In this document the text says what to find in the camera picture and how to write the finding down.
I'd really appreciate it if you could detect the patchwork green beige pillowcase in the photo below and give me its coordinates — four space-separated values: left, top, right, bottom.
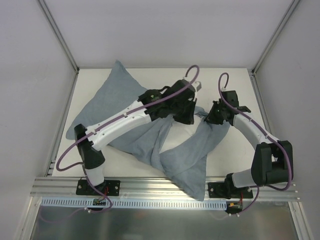
65 60 230 201

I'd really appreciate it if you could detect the white pillow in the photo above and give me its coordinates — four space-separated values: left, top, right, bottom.
160 115 202 153

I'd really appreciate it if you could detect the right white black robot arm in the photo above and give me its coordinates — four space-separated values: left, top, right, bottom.
205 99 293 199

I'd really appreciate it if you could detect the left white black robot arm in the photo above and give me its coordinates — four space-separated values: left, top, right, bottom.
74 79 201 195

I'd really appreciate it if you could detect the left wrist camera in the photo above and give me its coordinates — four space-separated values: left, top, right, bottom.
172 79 202 101

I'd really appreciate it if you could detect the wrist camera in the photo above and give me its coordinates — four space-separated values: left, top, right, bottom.
172 79 202 101
220 90 251 113

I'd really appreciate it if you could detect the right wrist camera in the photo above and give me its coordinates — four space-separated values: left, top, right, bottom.
220 90 251 113

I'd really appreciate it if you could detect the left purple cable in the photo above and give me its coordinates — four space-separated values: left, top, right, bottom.
55 65 201 213

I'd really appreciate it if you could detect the purple cable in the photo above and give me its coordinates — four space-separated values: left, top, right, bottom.
217 72 294 216
55 65 201 213

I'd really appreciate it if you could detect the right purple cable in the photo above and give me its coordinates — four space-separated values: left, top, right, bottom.
217 72 294 216

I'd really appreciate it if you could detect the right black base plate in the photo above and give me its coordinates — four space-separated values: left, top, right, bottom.
207 182 253 200

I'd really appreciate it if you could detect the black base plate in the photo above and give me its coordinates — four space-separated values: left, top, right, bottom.
75 178 121 197
207 182 253 200

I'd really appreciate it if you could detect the aluminium mounting rail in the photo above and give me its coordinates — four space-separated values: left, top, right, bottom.
30 176 302 202

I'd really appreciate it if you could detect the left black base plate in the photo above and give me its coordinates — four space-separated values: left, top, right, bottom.
75 178 121 197

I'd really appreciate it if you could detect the right aluminium frame post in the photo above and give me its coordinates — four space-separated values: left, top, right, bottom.
251 0 301 75

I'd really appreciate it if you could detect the aluminium frame post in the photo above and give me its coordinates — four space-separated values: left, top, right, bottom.
36 0 80 73
251 0 301 75

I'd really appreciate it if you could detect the left aluminium frame post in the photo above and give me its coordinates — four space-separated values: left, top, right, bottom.
36 0 80 73

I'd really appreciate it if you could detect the white slotted cable duct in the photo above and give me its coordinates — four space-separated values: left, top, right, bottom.
41 197 227 211

